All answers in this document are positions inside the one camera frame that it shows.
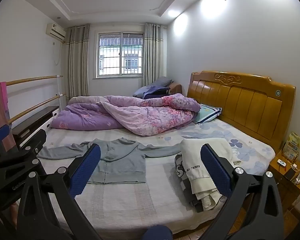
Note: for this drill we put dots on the dark top white cabinet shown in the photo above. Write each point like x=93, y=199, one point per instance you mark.
x=35, y=120

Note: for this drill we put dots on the white garment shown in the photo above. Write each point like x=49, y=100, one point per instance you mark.
x=192, y=152

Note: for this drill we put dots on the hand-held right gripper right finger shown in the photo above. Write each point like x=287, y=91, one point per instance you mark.
x=215, y=172

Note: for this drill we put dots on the wooden bed headboard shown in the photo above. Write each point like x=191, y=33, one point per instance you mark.
x=247, y=105

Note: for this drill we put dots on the yellow packet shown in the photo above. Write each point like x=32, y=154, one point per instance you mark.
x=292, y=145

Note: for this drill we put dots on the pink hanging cloth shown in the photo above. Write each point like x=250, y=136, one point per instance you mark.
x=2, y=105

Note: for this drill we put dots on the small white device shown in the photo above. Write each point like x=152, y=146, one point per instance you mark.
x=282, y=162

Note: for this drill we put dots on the grey beige curtain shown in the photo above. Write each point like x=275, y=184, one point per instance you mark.
x=152, y=55
x=76, y=62

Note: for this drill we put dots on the grey hoodie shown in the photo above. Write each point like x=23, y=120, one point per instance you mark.
x=122, y=155

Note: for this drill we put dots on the barred window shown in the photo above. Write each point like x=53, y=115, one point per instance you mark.
x=120, y=55

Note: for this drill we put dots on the wooden nightstand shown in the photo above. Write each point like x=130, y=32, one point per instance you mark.
x=287, y=192

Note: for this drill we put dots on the white air conditioner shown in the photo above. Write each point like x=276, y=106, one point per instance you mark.
x=55, y=31

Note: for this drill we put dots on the brown wooden cabinet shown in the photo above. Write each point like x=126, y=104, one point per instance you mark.
x=176, y=88

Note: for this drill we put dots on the blue grey bedding pile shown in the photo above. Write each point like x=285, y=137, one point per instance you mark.
x=152, y=88

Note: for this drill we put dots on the light blue pillow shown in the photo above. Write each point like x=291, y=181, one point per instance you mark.
x=208, y=112

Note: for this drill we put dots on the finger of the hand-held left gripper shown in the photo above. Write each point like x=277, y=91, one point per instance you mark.
x=0, y=133
x=33, y=140

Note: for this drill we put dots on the purple floral quilt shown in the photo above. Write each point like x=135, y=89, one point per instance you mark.
x=140, y=115

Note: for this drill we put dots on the blue cloth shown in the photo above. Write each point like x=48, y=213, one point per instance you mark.
x=157, y=233

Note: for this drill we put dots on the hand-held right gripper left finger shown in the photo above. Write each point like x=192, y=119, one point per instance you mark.
x=86, y=170

